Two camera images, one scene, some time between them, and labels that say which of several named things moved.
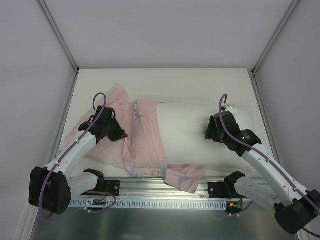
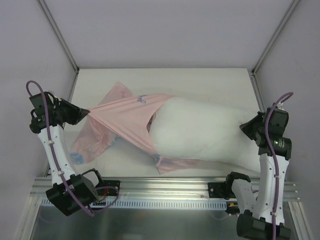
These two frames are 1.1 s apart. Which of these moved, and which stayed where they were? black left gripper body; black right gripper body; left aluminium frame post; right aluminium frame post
Moved: black right gripper body; black left gripper body
Stayed: right aluminium frame post; left aluminium frame post
